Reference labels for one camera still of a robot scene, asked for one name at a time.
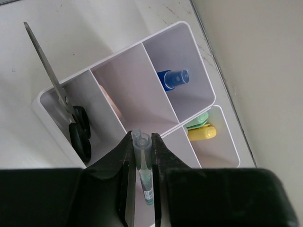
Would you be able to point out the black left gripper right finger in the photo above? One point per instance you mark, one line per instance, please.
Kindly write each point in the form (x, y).
(216, 197)

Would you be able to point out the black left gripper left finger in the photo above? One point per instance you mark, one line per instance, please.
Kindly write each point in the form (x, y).
(101, 195)

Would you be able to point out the black handled scissors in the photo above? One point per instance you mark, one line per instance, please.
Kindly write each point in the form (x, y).
(79, 128)

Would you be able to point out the yellow highlighter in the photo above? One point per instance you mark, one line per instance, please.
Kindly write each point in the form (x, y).
(204, 132)

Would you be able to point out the green highlighter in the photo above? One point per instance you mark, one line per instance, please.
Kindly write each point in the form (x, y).
(198, 121)

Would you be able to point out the clear bottle blue cap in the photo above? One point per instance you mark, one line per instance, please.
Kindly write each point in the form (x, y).
(172, 79)

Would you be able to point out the white compartment organizer box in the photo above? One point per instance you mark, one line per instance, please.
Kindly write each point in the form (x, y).
(130, 78)

